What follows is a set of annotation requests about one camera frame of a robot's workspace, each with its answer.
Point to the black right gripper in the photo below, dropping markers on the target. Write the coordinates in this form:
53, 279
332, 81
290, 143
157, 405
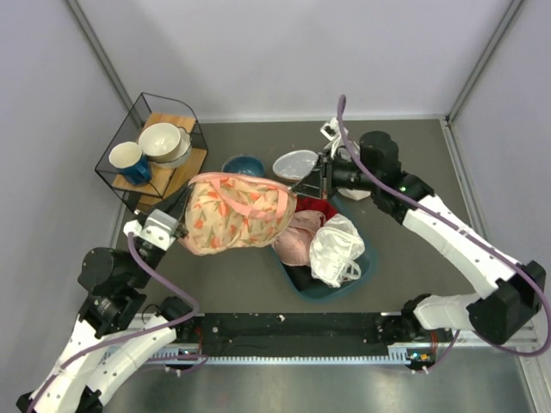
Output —
319, 181

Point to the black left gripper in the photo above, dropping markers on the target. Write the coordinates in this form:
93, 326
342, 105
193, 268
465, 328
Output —
176, 200

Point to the floral mesh laundry bag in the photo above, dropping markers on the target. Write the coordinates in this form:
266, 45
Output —
228, 211

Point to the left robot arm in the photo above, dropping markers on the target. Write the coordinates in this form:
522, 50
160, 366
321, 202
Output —
100, 355

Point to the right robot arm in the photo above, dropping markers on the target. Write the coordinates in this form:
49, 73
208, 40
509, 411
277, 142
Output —
507, 293

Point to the red bra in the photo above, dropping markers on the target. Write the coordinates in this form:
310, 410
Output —
312, 204

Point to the white insulated lunch bag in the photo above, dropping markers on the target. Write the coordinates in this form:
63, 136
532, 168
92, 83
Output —
296, 165

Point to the pink bra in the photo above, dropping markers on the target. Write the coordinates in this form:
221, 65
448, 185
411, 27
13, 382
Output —
292, 246

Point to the white bra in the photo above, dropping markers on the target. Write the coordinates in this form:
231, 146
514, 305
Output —
334, 251

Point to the white bowl underneath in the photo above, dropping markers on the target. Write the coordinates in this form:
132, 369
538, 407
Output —
183, 148

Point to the cream ceramic bowl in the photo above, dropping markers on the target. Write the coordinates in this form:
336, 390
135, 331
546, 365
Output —
160, 142

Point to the dark blue ceramic bowl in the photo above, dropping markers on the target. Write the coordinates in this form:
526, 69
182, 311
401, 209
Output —
244, 165

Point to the blue mug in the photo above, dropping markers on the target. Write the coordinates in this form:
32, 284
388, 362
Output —
131, 162

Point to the black garment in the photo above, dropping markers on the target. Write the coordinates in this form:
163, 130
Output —
301, 277

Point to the teal plastic basin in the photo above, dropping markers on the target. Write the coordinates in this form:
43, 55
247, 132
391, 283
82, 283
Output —
367, 261

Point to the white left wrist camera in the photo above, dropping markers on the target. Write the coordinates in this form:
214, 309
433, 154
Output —
157, 228

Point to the black wire wooden shelf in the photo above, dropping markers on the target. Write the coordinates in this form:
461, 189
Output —
148, 110

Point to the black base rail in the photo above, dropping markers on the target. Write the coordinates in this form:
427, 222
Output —
297, 334

